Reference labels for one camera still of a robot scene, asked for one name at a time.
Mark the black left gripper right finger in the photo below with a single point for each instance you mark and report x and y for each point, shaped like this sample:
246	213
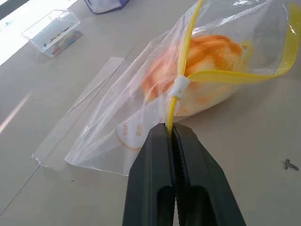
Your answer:
207	183

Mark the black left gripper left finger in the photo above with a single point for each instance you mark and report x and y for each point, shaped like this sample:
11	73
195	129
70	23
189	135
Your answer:
147	179

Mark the clear plastic organizer box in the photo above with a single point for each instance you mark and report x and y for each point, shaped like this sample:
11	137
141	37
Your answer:
52	33

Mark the flat clear plastic sheet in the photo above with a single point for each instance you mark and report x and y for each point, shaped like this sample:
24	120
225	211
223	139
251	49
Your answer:
77	103

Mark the purple-rimmed clear container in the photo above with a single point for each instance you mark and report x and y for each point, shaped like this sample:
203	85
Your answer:
105	5

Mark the clear yellow-zip plastic bag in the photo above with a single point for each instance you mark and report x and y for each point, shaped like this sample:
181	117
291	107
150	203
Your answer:
150	99

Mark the orange snack bun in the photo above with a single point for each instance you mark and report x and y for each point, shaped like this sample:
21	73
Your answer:
211	70

